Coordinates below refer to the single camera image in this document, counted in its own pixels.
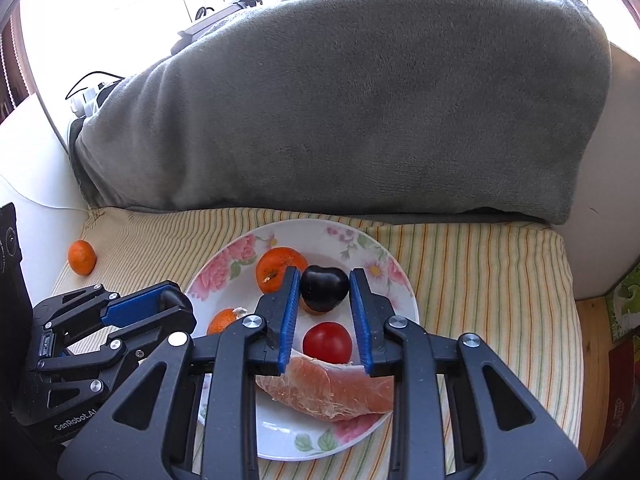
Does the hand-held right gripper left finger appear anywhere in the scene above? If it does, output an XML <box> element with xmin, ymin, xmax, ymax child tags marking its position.
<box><xmin>56</xmin><ymin>266</ymin><xmax>302</xmax><ymax>480</ymax></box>

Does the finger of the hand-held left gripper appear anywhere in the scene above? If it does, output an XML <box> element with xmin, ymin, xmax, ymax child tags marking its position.
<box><xmin>32</xmin><ymin>282</ymin><xmax>175</xmax><ymax>357</ymax></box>
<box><xmin>44</xmin><ymin>292</ymin><xmax>197</xmax><ymax>412</ymax></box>

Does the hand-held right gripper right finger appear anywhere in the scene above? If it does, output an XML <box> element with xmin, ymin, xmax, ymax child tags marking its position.
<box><xmin>349</xmin><ymin>267</ymin><xmax>587</xmax><ymax>480</ymax></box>

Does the red tomato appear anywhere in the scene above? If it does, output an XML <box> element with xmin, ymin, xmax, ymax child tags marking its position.
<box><xmin>302</xmin><ymin>322</ymin><xmax>353</xmax><ymax>363</ymax></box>

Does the dark purple plum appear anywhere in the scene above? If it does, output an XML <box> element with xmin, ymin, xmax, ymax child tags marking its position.
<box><xmin>300</xmin><ymin>265</ymin><xmax>350</xmax><ymax>313</ymax></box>

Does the large orange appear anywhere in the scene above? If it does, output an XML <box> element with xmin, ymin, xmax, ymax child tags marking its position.
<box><xmin>256</xmin><ymin>247</ymin><xmax>309</xmax><ymax>295</ymax></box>

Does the small mandarin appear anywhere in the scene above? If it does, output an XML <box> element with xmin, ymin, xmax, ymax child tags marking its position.
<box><xmin>68</xmin><ymin>240</ymin><xmax>97</xmax><ymax>276</ymax></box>
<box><xmin>206</xmin><ymin>306</ymin><xmax>249</xmax><ymax>336</ymax></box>

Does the peeled pomelo segment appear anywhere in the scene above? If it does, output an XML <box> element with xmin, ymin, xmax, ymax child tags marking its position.
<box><xmin>256</xmin><ymin>351</ymin><xmax>396</xmax><ymax>422</ymax></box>

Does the floral white plate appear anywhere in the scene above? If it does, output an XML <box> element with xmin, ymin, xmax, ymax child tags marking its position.
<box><xmin>184</xmin><ymin>218</ymin><xmax>420</xmax><ymax>462</ymax></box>

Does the striped cushion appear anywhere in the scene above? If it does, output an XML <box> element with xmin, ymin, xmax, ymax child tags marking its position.
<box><xmin>50</xmin><ymin>205</ymin><xmax>575</xmax><ymax>480</ymax></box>

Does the white power strip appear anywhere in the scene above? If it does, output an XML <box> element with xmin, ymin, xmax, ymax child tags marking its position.
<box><xmin>70</xmin><ymin>81</ymin><xmax>108</xmax><ymax>117</ymax></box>

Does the grey fleece blanket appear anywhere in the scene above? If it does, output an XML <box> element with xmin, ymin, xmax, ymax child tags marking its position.
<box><xmin>69</xmin><ymin>0</ymin><xmax>613</xmax><ymax>226</ymax></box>

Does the green box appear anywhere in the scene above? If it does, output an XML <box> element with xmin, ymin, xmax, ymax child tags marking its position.
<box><xmin>604</xmin><ymin>266</ymin><xmax>640</xmax><ymax>345</ymax></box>

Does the red box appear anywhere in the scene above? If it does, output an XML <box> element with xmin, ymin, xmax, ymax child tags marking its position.
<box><xmin>607</xmin><ymin>334</ymin><xmax>640</xmax><ymax>457</ymax></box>

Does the white sofa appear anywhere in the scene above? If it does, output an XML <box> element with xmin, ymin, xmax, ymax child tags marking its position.
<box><xmin>0</xmin><ymin>42</ymin><xmax>640</xmax><ymax>298</ymax></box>

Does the thin white cable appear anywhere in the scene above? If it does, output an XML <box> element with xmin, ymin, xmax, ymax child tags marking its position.
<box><xmin>0</xmin><ymin>175</ymin><xmax>92</xmax><ymax>211</ymax></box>

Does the black cable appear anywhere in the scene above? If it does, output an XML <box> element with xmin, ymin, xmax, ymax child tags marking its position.
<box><xmin>65</xmin><ymin>72</ymin><xmax>125</xmax><ymax>102</ymax></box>

